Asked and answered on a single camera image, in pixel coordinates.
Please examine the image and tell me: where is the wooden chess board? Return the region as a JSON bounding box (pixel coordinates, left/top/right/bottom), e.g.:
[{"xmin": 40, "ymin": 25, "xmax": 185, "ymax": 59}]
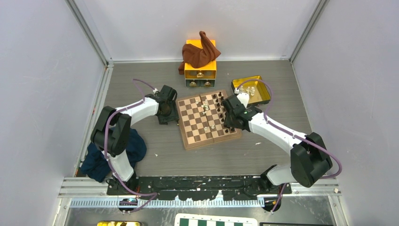
[{"xmin": 176, "ymin": 89, "xmax": 242, "ymax": 150}]

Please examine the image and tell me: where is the yellow metal tray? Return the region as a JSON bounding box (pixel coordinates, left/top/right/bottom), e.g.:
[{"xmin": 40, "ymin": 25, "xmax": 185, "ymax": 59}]
[{"xmin": 231, "ymin": 75, "xmax": 271, "ymax": 106}]

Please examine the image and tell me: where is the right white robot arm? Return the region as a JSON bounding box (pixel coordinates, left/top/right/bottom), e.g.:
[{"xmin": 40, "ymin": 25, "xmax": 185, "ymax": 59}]
[{"xmin": 221, "ymin": 93, "xmax": 333, "ymax": 194}]

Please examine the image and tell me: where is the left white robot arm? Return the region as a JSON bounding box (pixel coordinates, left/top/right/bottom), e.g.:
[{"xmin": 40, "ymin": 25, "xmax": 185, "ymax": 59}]
[{"xmin": 90, "ymin": 85, "xmax": 179, "ymax": 194}]

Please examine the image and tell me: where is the green white chess mat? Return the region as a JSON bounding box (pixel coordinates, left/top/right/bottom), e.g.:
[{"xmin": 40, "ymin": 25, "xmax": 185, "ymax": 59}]
[{"xmin": 174, "ymin": 213, "xmax": 259, "ymax": 226}]

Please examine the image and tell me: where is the dark blue cloth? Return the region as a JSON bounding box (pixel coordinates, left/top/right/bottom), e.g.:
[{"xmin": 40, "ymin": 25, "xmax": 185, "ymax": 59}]
[{"xmin": 80, "ymin": 129, "xmax": 147, "ymax": 183}]

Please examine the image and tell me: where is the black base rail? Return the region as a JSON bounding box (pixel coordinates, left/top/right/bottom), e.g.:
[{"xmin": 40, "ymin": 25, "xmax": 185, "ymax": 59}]
[{"xmin": 106, "ymin": 175, "xmax": 292, "ymax": 202}]

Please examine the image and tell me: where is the brown cloth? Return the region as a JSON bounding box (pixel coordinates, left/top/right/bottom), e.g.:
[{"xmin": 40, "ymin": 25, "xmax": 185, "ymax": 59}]
[{"xmin": 178, "ymin": 31, "xmax": 221, "ymax": 75}]

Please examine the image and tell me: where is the yellow drawer box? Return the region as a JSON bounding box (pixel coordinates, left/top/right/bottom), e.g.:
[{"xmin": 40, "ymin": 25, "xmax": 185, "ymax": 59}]
[{"xmin": 184, "ymin": 40, "xmax": 217, "ymax": 88}]

